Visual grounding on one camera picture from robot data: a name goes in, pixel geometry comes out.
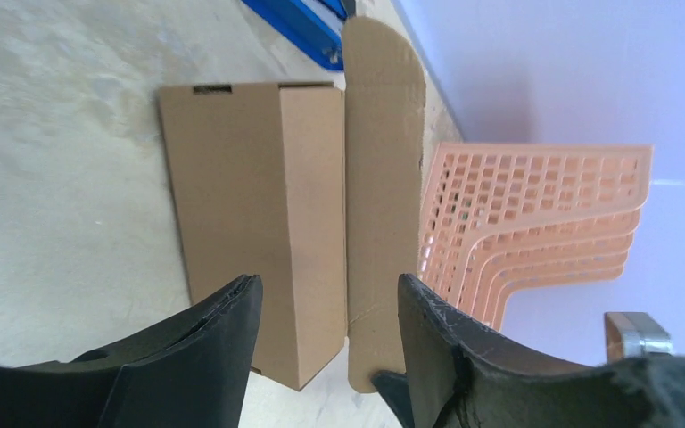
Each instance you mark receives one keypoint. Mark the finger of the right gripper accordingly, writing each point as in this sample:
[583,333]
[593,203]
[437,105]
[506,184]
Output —
[393,388]

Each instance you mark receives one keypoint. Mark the brown cardboard box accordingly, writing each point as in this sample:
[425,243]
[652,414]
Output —
[315,189]

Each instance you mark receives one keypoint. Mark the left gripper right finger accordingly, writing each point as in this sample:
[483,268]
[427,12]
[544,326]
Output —
[460,373]

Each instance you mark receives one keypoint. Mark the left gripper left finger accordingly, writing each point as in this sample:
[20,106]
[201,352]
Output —
[188,370]

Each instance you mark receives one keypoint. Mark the blue black stapler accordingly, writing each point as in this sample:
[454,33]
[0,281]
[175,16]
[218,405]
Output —
[314,27]

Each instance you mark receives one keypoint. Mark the silver metal bracket piece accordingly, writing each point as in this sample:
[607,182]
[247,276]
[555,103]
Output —
[634,334]

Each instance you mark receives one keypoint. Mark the orange plastic file organizer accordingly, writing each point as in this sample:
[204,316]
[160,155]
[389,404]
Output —
[501,218]

